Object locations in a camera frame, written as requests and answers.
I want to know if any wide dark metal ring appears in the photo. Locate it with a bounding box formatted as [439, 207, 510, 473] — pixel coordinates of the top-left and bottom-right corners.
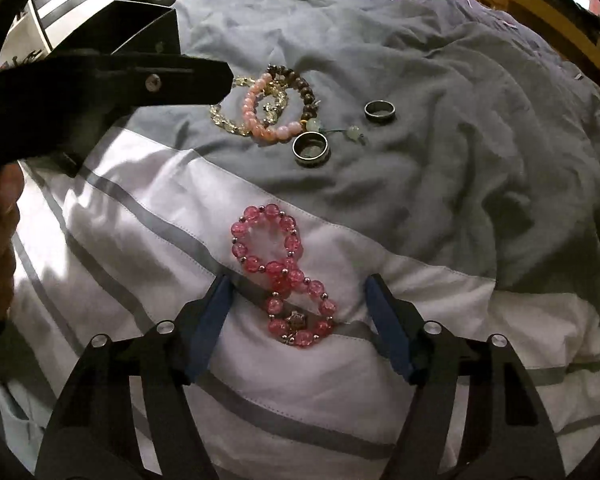
[291, 131, 332, 167]

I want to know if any yellow crystal bead bracelet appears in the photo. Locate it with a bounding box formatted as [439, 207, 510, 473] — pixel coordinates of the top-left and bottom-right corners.
[209, 76, 293, 137]

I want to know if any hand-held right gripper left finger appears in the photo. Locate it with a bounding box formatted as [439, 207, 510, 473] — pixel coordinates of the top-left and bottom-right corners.
[35, 274, 238, 480]

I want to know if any pink bead bracelet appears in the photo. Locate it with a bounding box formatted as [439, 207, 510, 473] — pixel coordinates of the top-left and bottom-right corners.
[242, 72, 306, 144]

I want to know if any red glass bead bracelet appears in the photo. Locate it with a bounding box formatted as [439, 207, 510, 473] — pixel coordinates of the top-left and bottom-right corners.
[230, 203, 339, 347]

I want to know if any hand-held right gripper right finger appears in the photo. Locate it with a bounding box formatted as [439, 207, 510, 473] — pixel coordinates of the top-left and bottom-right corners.
[362, 274, 568, 480]

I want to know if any dark wooden bead bracelet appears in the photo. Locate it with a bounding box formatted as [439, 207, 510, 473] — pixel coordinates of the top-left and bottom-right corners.
[266, 63, 367, 145]

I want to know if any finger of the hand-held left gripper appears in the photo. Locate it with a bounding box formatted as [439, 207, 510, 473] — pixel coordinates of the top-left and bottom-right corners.
[55, 2, 182, 57]
[95, 53, 234, 111]

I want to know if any grey white striped duvet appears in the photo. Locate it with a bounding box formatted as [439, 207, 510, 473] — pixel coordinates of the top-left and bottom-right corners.
[0, 0, 600, 480]

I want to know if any person's left hand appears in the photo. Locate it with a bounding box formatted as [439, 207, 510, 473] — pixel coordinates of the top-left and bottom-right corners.
[0, 162, 25, 328]

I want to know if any wooden bed frame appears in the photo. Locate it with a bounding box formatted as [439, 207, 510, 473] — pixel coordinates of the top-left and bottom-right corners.
[405, 0, 600, 97]

